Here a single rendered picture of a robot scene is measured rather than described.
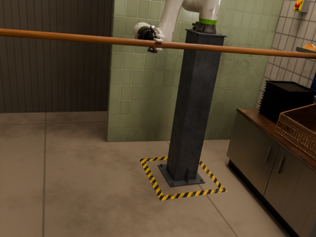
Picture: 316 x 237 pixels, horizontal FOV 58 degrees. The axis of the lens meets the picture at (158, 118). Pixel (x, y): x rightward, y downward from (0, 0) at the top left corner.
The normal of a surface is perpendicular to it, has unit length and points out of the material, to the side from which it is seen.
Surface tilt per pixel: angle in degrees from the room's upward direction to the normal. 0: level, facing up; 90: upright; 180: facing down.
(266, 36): 90
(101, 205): 0
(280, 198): 90
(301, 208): 90
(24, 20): 90
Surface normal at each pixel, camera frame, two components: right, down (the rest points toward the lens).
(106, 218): 0.11, -0.91
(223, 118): 0.26, 0.41
